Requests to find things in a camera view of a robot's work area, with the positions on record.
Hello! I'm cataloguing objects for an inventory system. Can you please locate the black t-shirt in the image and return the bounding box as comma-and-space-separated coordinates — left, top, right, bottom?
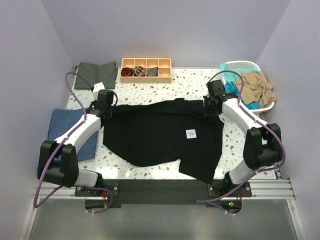
103, 98, 224, 184

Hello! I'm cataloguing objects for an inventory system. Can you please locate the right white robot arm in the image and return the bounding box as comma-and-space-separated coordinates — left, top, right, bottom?
204, 80, 285, 197

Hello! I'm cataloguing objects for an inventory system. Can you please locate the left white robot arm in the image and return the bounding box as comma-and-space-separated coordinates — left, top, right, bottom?
37, 89, 118, 196

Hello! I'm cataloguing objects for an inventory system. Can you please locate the teal t-shirt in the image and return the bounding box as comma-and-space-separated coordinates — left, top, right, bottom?
222, 71, 260, 109

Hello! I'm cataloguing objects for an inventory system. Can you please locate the folded grey-green t-shirt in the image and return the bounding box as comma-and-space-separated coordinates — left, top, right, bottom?
77, 61, 118, 90

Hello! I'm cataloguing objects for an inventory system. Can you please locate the white laundry basket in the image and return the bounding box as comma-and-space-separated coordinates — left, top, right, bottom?
220, 60, 275, 115

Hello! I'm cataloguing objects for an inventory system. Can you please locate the red black small item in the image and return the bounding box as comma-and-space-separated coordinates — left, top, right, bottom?
121, 67, 134, 77

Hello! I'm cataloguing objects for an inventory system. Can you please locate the folded blue t-shirt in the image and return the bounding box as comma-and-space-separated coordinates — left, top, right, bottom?
47, 109, 102, 162

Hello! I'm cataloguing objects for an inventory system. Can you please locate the tan t-shirt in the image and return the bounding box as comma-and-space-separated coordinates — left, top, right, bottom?
240, 71, 277, 107

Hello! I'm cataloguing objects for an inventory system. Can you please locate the brown patterned small item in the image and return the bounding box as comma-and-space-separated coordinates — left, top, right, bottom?
133, 65, 146, 77

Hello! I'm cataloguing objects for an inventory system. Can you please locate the wooden compartment tray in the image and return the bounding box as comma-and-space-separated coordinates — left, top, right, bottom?
119, 58, 172, 84

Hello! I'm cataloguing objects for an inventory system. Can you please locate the dark grey small item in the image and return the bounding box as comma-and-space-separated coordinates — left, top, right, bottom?
146, 67, 159, 77

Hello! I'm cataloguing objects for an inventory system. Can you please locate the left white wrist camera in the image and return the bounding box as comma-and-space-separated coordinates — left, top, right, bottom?
92, 82, 105, 100

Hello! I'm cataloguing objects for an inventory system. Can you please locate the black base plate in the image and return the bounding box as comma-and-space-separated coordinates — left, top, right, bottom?
75, 179, 253, 213

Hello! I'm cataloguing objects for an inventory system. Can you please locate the aluminium rail frame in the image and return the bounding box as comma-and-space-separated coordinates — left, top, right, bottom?
19, 119, 307, 240

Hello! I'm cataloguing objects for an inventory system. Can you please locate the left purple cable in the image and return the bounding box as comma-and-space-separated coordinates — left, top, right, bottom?
32, 71, 115, 215

